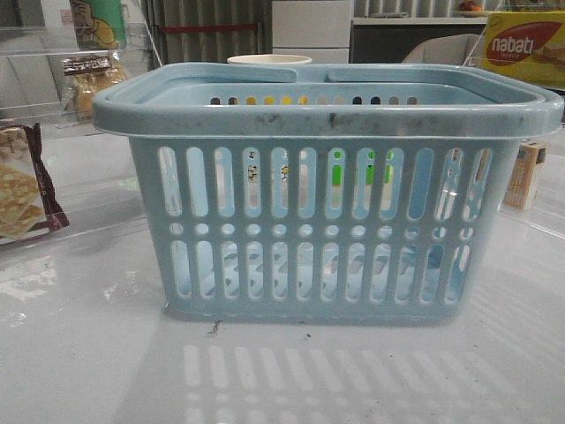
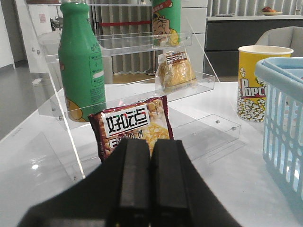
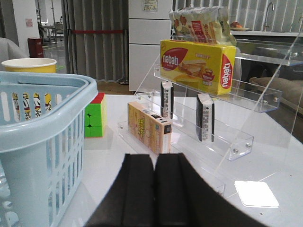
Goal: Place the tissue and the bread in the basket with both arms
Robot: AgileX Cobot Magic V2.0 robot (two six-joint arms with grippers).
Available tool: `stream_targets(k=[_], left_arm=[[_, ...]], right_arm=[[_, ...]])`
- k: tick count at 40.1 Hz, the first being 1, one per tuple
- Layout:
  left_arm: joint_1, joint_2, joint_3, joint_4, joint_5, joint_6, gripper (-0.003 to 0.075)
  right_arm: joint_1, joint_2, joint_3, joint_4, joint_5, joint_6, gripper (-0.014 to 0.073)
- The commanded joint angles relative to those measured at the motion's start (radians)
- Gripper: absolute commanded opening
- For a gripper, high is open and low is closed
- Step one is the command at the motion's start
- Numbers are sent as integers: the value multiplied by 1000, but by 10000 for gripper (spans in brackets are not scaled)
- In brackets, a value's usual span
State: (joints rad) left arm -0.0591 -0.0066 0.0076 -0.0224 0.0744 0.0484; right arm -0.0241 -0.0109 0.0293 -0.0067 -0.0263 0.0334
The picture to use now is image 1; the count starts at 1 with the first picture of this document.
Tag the bagged bread with brown label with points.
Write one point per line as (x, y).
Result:
(84, 77)

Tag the white paper cup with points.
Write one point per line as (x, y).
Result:
(269, 59)

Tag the white cabinet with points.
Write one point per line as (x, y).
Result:
(316, 29)

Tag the small beige snack box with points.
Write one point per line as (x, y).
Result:
(523, 185)

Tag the light blue plastic basket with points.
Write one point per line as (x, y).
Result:
(323, 193)

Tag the green and yellow snack bag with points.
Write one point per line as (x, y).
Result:
(98, 24)

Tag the clear acrylic shelf right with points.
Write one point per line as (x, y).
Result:
(546, 212)

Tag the beige chair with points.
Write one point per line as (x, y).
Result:
(453, 49)

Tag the brown cracker package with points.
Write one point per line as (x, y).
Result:
(29, 207)

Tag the clear acrylic shelf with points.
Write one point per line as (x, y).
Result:
(546, 212)
(88, 167)

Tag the yellow nabati wafer box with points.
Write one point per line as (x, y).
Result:
(527, 46)

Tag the clear acrylic shelf left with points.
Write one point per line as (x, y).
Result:
(88, 167)

